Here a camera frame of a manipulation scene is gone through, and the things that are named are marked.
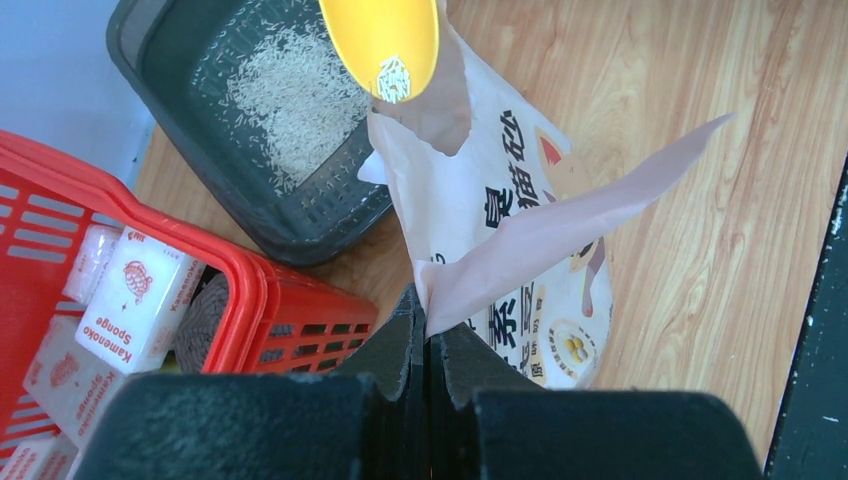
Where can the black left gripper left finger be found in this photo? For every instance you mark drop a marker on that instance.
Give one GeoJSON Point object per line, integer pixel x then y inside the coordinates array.
{"type": "Point", "coordinates": [377, 420]}

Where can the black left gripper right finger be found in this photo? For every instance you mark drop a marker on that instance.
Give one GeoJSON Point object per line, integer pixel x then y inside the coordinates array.
{"type": "Point", "coordinates": [461, 364]}

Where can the pink cat litter bag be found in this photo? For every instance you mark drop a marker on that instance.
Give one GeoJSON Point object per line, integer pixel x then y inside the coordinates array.
{"type": "Point", "coordinates": [504, 231]}

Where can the yellow plastic scoop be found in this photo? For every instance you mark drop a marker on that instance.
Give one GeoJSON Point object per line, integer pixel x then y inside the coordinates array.
{"type": "Point", "coordinates": [390, 47]}

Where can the white litter granules pile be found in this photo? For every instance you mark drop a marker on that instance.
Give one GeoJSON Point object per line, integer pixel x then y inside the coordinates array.
{"type": "Point", "coordinates": [297, 92]}

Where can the dark grey litter tray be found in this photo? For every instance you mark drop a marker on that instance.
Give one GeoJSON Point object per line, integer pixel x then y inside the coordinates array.
{"type": "Point", "coordinates": [178, 56]}

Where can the red plastic shopping basket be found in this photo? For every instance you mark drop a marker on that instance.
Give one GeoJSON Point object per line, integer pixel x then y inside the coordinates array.
{"type": "Point", "coordinates": [248, 314]}

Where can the white Kamenoko sponge pack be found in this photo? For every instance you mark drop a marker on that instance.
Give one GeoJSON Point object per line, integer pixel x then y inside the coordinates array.
{"type": "Point", "coordinates": [139, 303]}

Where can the grey sponge pack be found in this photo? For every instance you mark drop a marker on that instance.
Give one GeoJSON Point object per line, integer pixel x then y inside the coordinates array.
{"type": "Point", "coordinates": [72, 385]}

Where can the pink white sponge pack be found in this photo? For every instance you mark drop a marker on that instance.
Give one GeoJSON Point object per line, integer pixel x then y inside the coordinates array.
{"type": "Point", "coordinates": [90, 262]}

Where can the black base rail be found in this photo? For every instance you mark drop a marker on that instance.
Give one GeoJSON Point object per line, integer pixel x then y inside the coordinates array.
{"type": "Point", "coordinates": [810, 436]}

